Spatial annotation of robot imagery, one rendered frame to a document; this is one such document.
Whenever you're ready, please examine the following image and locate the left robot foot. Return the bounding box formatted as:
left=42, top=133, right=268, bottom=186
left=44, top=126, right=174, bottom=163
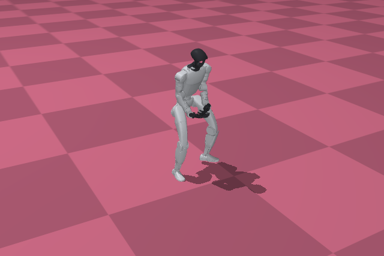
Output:
left=200, top=153, right=219, bottom=162

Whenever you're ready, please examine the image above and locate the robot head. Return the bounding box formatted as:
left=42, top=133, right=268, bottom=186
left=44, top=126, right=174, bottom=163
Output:
left=187, top=49, right=208, bottom=71

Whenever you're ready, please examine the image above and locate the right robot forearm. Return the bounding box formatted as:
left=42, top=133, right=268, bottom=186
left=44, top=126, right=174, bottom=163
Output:
left=176, top=95, right=193, bottom=118

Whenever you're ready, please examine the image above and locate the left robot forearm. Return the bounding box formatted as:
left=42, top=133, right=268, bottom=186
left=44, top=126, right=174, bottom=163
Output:
left=200, top=87, right=211, bottom=108

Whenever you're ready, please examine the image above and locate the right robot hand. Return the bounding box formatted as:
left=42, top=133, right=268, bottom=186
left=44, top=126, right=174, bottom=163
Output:
left=189, top=112, right=210, bottom=118

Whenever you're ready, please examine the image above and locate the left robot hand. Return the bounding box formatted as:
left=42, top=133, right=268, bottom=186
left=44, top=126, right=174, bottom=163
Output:
left=196, top=103, right=211, bottom=117

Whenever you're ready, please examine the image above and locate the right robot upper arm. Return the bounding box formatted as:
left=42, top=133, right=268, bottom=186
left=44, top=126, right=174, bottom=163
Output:
left=175, top=70, right=187, bottom=99

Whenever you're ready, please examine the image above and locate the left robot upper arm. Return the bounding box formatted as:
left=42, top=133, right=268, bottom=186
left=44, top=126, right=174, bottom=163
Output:
left=198, top=63, right=212, bottom=91

